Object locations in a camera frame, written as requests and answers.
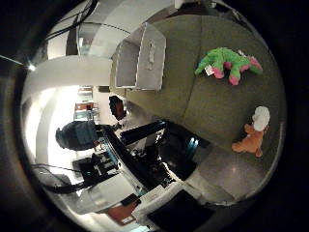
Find thin black cable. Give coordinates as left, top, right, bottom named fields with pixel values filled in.
left=44, top=0, right=99, bottom=43

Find black equipment rack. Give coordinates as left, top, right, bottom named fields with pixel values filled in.
left=71, top=119, right=211, bottom=194

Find brown cardboard box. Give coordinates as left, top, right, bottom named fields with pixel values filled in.
left=109, top=14, right=288, bottom=168

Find black and red chair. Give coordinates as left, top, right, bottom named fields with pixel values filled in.
left=108, top=95, right=127, bottom=122

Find orange and white plush toy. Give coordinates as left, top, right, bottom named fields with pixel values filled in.
left=231, top=105, right=271, bottom=159

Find person in dark clothes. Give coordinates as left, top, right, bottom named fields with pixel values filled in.
left=54, top=120, right=114, bottom=152

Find thick black cable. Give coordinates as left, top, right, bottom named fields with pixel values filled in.
left=30, top=163, right=98, bottom=195

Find green and pink plush toy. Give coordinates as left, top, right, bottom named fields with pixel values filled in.
left=193, top=46, right=265, bottom=87

